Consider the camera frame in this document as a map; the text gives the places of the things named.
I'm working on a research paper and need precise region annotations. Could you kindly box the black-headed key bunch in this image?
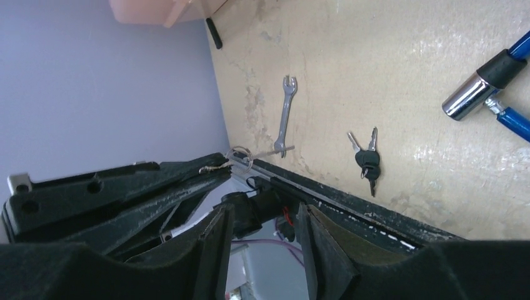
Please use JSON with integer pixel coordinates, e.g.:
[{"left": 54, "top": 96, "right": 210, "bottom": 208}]
[{"left": 347, "top": 127, "right": 381, "bottom": 197}]

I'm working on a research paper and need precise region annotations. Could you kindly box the blue cable lock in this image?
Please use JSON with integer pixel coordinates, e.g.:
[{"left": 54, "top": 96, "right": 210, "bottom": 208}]
[{"left": 442, "top": 32, "right": 529, "bottom": 141}]

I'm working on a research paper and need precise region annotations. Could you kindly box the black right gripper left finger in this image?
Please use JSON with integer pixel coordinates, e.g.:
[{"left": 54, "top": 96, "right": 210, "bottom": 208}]
[{"left": 1, "top": 204, "right": 235, "bottom": 299}]

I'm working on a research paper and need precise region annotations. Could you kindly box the black-handled tool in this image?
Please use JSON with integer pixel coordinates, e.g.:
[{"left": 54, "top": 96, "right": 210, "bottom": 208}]
[{"left": 206, "top": 17, "right": 223, "bottom": 49}]

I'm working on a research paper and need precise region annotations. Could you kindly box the single key with ring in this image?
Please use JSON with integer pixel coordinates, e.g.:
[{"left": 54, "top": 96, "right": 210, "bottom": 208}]
[{"left": 199, "top": 146, "right": 295, "bottom": 174}]

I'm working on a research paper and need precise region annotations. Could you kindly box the silver open-end wrench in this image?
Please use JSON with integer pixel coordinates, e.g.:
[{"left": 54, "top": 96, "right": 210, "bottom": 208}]
[{"left": 274, "top": 75, "right": 297, "bottom": 158}]

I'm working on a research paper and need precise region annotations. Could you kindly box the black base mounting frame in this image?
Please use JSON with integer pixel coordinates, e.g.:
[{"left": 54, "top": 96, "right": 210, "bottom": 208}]
[{"left": 1, "top": 153, "right": 458, "bottom": 259}]

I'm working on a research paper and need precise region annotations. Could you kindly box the orange plastic toolbox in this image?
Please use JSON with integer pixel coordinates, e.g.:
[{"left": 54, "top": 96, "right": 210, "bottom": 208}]
[{"left": 109, "top": 0, "right": 226, "bottom": 28}]

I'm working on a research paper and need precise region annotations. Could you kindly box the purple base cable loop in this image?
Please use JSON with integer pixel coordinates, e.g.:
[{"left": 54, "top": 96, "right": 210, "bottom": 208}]
[{"left": 231, "top": 239, "right": 305, "bottom": 268}]

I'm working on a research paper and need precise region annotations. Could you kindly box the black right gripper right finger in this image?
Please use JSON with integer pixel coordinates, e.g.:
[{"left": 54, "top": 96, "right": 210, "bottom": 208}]
[{"left": 298, "top": 204, "right": 529, "bottom": 299}]

